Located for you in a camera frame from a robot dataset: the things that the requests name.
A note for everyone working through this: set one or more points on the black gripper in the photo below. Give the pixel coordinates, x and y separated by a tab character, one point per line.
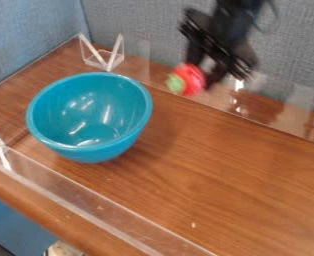
217	36

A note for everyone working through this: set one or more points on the red toy strawberry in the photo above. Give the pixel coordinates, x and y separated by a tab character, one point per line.
185	80

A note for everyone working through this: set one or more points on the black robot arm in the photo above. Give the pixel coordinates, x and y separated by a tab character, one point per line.
252	8

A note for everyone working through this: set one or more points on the blue bowl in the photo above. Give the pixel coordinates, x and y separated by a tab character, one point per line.
88	116

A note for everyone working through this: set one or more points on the clear acrylic back barrier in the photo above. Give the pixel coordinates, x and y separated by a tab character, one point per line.
263	99

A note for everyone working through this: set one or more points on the clear acrylic barrier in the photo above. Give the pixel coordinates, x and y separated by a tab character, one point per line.
263	99
33	181

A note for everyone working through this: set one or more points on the clear acrylic front barrier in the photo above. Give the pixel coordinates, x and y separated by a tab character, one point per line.
33	181

